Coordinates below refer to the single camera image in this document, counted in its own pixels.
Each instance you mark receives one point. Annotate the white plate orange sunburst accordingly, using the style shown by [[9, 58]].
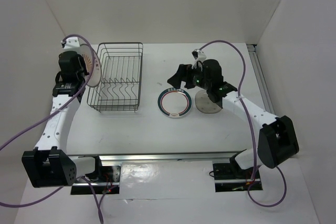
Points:
[[93, 67]]

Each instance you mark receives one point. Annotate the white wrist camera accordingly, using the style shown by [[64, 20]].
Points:
[[71, 43], [199, 57]]

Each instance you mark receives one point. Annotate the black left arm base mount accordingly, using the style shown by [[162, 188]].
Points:
[[106, 182]]

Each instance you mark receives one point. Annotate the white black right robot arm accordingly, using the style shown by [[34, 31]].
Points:
[[227, 97]]

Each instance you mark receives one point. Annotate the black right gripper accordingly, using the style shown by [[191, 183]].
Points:
[[183, 73]]

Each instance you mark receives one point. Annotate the grey wire dish rack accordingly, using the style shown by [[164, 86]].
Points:
[[120, 86]]

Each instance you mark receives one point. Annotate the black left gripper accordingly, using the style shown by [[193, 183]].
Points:
[[82, 62]]

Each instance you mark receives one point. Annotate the aluminium front rail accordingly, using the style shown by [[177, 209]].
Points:
[[156, 157]]

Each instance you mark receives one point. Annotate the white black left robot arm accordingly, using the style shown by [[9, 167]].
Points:
[[48, 165]]

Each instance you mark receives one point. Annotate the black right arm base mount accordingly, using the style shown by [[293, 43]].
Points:
[[228, 180]]

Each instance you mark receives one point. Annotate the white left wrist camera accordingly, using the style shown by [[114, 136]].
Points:
[[71, 43]]

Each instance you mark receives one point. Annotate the clear round plate stand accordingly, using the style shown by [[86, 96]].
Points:
[[204, 104]]

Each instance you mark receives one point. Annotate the white plate green red rings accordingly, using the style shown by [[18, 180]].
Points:
[[175, 102]]

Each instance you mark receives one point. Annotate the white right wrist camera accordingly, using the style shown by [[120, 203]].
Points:
[[199, 57]]

